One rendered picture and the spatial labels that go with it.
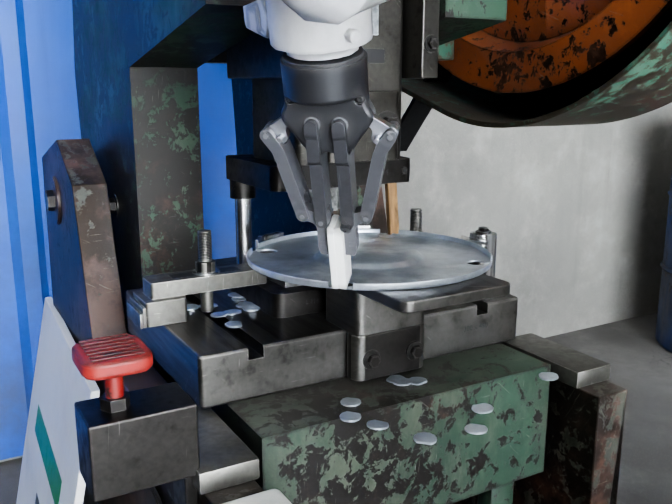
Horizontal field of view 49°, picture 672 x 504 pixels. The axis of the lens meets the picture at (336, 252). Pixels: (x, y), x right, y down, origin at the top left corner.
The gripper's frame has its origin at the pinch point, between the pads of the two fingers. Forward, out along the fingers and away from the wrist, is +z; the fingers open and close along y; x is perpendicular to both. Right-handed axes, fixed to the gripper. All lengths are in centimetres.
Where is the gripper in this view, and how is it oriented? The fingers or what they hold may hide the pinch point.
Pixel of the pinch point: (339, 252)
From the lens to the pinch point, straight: 73.7
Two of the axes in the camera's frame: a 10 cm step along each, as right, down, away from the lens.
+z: 0.7, 8.5, 5.1
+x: 2.1, -5.2, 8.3
